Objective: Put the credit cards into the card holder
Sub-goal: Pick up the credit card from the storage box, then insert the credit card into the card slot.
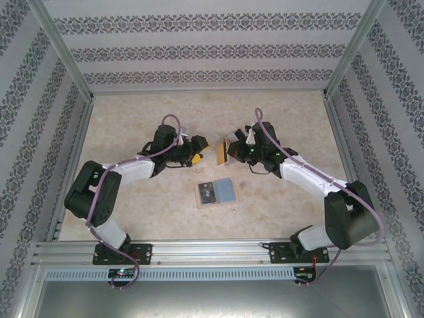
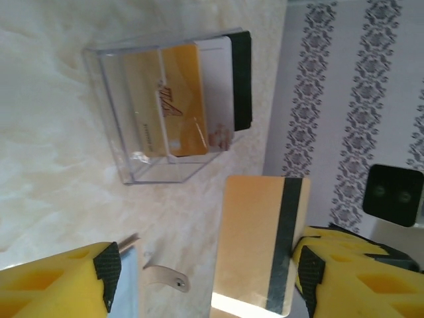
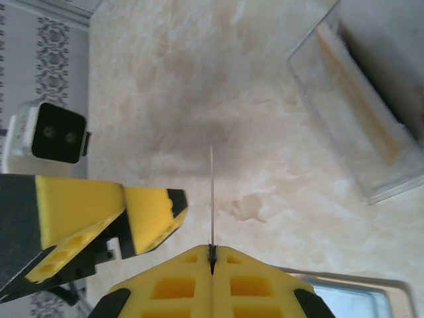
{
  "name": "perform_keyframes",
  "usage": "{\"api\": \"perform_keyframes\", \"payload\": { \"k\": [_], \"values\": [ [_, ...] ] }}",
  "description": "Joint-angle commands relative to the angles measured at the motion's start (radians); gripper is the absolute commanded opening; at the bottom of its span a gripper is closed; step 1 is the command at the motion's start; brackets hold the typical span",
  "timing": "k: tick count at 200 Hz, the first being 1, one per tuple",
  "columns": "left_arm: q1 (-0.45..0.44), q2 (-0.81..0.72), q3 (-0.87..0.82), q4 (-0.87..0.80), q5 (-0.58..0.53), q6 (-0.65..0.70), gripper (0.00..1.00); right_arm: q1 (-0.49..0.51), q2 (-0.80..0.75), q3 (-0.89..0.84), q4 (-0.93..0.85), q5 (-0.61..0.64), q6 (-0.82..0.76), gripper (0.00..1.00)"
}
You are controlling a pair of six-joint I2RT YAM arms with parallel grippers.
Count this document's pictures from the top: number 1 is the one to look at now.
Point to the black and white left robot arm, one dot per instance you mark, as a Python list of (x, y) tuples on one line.
[(132, 170)]

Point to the tan wooden lid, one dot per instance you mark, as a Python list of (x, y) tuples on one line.
[(221, 154)]

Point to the white card with black stripe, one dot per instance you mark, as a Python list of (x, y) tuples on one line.
[(233, 137)]

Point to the aluminium frame post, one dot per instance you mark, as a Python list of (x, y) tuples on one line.
[(63, 49), (351, 49)]

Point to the aluminium mounting rail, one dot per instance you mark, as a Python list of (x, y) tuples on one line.
[(205, 251)]

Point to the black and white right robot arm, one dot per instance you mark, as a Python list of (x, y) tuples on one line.
[(344, 218)]

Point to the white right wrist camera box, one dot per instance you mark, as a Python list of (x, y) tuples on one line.
[(249, 136)]

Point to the aluminium side rail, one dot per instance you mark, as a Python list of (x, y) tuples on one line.
[(80, 139), (337, 132)]

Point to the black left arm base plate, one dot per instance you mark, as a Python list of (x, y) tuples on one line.
[(142, 253)]

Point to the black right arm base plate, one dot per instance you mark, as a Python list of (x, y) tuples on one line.
[(278, 253)]

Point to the grey metal sheet panel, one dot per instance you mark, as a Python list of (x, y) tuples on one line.
[(212, 301)]

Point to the dark card with white print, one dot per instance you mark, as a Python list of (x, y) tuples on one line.
[(206, 192)]

